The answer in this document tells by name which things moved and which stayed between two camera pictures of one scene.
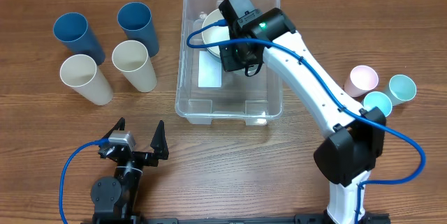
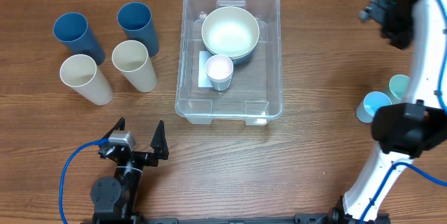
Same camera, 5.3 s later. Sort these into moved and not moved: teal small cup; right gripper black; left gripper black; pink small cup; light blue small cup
Moved: right gripper black; pink small cup
Not moved: teal small cup; left gripper black; light blue small cup
